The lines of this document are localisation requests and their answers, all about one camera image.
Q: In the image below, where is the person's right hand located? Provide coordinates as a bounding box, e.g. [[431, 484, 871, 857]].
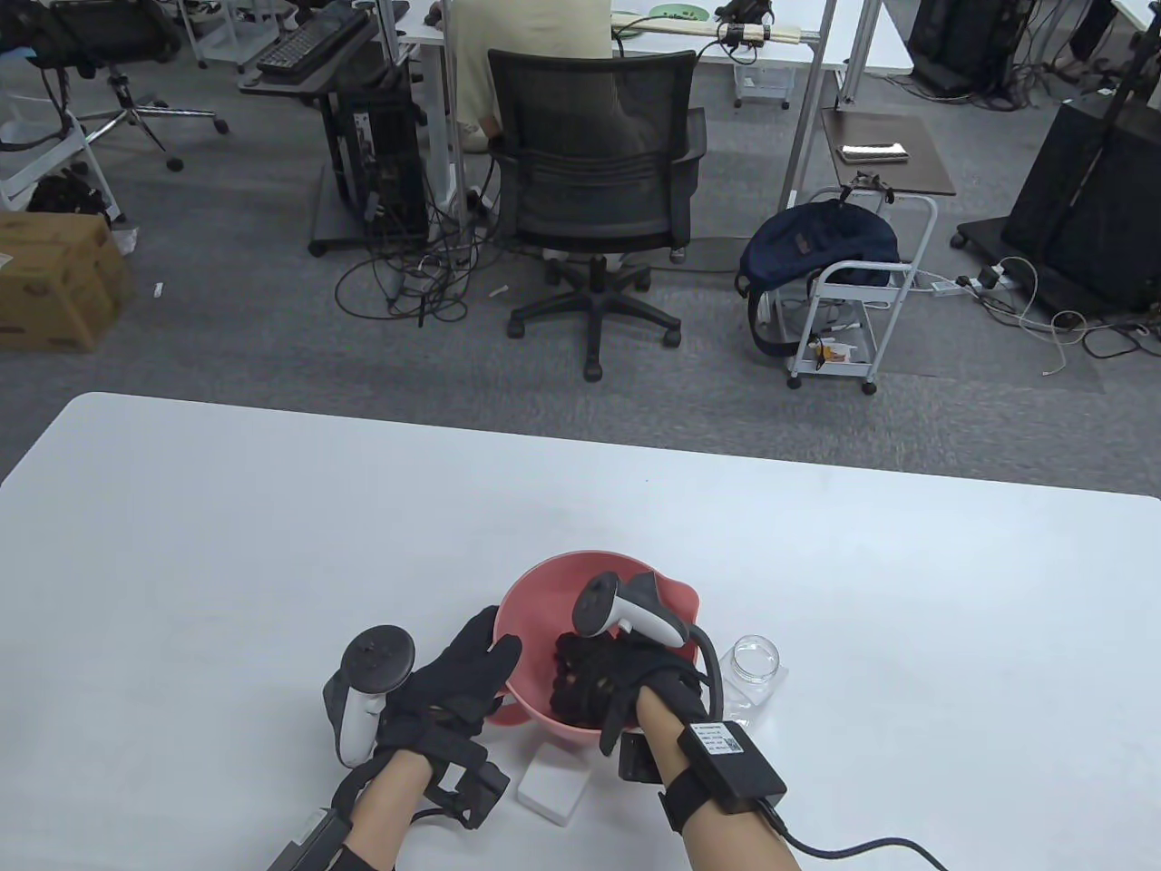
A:
[[549, 631, 708, 757]]

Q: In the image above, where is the person's left hand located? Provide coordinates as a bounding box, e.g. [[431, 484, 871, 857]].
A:
[[374, 606, 525, 756]]

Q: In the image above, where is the pink salad bowl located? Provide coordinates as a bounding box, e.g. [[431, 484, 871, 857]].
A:
[[485, 549, 704, 743]]

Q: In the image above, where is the white square jar lid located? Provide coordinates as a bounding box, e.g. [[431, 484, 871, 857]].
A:
[[515, 746, 592, 827]]

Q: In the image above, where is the clear plastic jar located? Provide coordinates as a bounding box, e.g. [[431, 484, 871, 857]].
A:
[[717, 635, 783, 725]]

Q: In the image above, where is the black right forearm sensor box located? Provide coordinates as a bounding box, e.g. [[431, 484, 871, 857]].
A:
[[678, 719, 788, 814]]

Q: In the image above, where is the black left forearm sensor box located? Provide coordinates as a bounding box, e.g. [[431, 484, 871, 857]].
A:
[[266, 809, 353, 871]]

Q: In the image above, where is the person's left forearm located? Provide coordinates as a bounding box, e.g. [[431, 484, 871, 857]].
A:
[[343, 751, 434, 871]]

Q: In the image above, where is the person's right forearm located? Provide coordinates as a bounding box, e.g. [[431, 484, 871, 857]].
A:
[[633, 685, 804, 871]]

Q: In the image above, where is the black white right controller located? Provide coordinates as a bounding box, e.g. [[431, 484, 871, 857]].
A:
[[574, 572, 725, 722]]

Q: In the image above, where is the black white controller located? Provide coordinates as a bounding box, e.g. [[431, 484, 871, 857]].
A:
[[323, 626, 416, 768], [574, 572, 725, 722]]

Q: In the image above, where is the black white left controller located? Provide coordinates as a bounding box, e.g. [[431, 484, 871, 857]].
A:
[[323, 626, 416, 768]]

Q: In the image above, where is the white rolling cart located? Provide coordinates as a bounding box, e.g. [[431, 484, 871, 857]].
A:
[[787, 186, 940, 396]]

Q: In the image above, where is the dark blue backpack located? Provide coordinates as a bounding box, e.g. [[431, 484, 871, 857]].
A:
[[737, 201, 901, 357]]

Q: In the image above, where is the black mesh office chair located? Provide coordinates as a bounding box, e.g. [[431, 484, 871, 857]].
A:
[[485, 47, 708, 382]]

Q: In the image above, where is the white floor power strip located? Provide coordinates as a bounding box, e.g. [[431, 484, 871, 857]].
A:
[[930, 268, 1017, 296]]

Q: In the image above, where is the black computer cart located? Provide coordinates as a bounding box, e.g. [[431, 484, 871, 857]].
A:
[[238, 36, 432, 257]]

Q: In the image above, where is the brown cardboard box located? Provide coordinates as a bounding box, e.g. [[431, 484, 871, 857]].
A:
[[0, 212, 135, 353]]

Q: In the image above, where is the brown side table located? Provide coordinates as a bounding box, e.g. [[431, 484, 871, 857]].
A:
[[821, 107, 958, 199]]

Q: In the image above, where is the black bag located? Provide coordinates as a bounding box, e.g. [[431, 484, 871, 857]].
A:
[[27, 172, 112, 220]]

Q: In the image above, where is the white metal rack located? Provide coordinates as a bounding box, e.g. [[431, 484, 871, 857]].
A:
[[0, 113, 123, 228]]

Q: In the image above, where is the long beige power strip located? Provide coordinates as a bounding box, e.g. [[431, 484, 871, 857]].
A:
[[630, 18, 804, 46]]

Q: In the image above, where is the white office desk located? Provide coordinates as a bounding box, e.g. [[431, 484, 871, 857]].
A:
[[376, 0, 837, 219], [839, 0, 915, 105]]

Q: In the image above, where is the black keyboard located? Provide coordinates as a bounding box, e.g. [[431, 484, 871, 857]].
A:
[[257, 9, 371, 78]]

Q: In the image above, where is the black equipment cabinet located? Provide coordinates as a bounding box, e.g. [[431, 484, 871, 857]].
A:
[[951, 95, 1161, 318]]

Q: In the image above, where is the black equipment stack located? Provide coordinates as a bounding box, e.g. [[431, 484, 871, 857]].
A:
[[907, 0, 1035, 92]]

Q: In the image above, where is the black chrome office chair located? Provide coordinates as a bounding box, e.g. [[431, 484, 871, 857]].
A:
[[0, 0, 229, 173]]

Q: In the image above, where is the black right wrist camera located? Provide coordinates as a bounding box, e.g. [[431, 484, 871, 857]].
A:
[[619, 733, 665, 787]]

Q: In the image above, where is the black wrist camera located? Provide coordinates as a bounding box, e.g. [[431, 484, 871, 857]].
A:
[[422, 753, 512, 831], [619, 733, 665, 787]]

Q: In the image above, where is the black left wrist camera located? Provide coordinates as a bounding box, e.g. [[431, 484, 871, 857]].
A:
[[422, 753, 512, 831]]

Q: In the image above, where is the black sensor box cable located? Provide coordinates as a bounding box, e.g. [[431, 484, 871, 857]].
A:
[[757, 798, 949, 871]]

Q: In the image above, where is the tangle of black cables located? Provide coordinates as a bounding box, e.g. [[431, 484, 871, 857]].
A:
[[334, 163, 527, 328]]

